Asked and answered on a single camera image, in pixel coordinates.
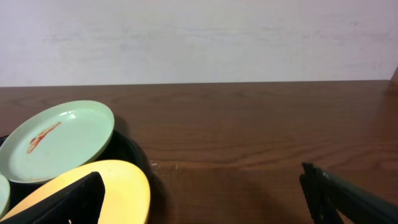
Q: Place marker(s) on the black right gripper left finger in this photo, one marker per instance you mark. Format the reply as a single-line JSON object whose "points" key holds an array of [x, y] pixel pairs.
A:
{"points": [[79, 202]]}

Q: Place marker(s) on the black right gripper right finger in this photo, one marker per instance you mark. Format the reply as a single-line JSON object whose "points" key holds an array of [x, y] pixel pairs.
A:
{"points": [[328, 196]]}

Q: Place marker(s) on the mint green plate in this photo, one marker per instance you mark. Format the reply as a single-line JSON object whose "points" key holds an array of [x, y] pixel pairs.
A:
{"points": [[56, 140], [5, 191]]}

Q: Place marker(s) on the black round serving tray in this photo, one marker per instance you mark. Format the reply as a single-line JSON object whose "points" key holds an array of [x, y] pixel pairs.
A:
{"points": [[119, 148]]}

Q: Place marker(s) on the yellow plate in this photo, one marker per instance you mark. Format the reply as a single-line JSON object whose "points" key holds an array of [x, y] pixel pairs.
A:
{"points": [[126, 198]]}

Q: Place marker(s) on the mint green plate top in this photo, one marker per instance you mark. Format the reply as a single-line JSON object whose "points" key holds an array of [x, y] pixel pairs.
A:
{"points": [[56, 140]]}

